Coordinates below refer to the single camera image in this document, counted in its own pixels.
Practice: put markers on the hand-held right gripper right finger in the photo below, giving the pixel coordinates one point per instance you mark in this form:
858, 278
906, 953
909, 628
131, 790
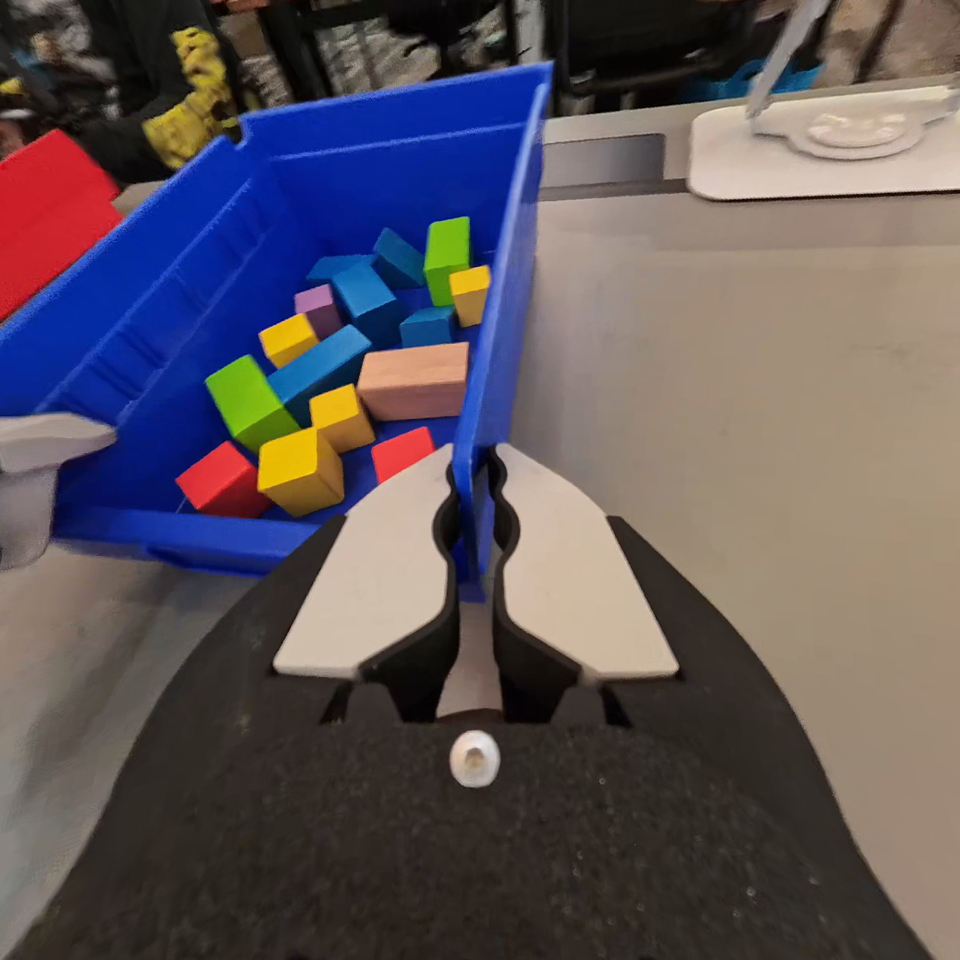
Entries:
585, 585

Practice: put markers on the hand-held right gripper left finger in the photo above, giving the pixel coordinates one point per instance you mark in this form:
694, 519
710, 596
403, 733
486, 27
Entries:
368, 593

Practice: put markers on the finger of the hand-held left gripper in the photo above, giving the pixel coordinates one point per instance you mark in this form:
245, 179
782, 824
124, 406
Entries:
38, 480

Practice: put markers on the blue plastic bin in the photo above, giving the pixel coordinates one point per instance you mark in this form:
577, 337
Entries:
150, 300

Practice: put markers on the pile of coloured wooden blocks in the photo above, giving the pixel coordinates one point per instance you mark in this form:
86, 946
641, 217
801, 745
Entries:
338, 375

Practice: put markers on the grey desk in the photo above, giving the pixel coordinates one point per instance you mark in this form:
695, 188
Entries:
720, 420

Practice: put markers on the red plastic bin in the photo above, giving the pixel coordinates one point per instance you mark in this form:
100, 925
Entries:
45, 218

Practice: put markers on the white board stand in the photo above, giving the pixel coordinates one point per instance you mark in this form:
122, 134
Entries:
825, 135

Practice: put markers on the blue floor tub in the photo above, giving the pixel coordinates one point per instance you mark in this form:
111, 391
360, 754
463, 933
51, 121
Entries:
758, 75

